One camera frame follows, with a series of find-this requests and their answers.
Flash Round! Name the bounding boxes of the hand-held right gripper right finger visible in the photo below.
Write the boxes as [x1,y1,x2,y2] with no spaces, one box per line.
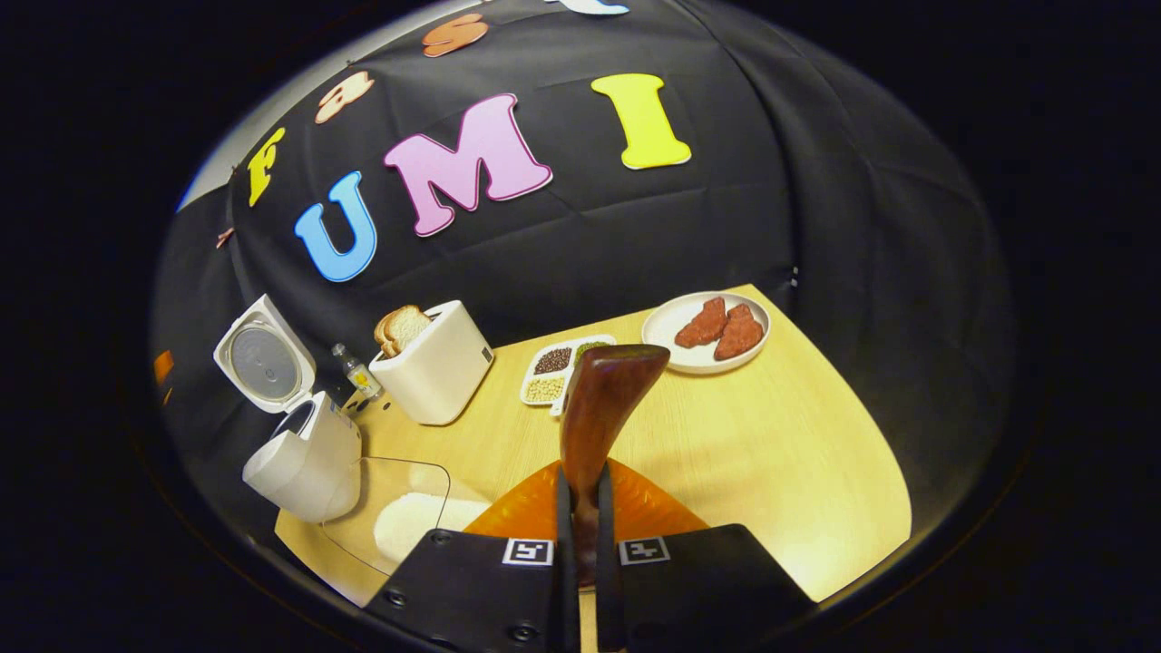
[594,458,817,653]

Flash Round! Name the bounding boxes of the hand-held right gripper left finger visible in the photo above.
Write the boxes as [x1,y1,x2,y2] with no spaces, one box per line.
[363,460,580,653]

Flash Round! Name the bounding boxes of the clear container of rice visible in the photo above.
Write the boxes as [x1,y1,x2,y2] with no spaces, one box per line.
[317,455,496,578]

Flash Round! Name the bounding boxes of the white rice cooker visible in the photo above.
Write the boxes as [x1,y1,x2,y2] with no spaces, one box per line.
[213,294,364,525]

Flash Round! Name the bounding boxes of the wooden spoon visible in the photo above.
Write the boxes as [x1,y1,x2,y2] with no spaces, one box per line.
[559,344,671,590]

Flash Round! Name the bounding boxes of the small glass bottle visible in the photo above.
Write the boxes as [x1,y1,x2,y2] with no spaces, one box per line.
[331,343,385,401]

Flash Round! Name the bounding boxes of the white divided dish of beans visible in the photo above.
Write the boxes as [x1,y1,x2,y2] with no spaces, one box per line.
[519,334,619,417]

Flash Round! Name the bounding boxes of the white toaster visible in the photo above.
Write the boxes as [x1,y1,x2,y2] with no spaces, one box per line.
[369,300,496,427]

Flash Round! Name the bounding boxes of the round white plate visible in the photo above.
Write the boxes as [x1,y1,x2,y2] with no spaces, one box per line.
[640,290,773,376]

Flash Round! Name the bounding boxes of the reddish brown meat piece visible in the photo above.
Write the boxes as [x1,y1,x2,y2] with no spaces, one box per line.
[674,297,730,350]
[713,304,766,362]

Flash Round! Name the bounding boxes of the black backdrop cloth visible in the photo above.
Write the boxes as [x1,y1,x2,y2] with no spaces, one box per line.
[150,0,1015,545]

